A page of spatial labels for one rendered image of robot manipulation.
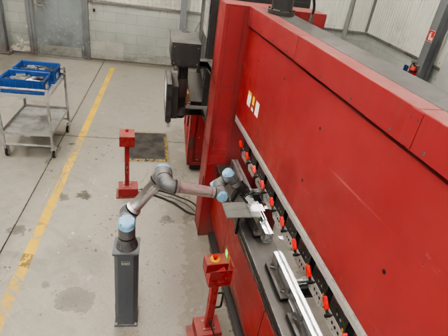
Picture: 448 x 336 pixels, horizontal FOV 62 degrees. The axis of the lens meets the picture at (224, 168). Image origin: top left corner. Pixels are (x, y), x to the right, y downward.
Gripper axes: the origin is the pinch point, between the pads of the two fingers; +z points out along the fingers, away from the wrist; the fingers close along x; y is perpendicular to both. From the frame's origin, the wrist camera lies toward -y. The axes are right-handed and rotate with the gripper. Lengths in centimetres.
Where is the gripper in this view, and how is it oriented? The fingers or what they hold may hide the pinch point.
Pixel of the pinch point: (248, 203)
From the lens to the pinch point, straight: 283.8
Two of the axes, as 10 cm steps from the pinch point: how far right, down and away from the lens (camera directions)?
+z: 5.2, 6.5, 5.5
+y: 8.3, -5.5, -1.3
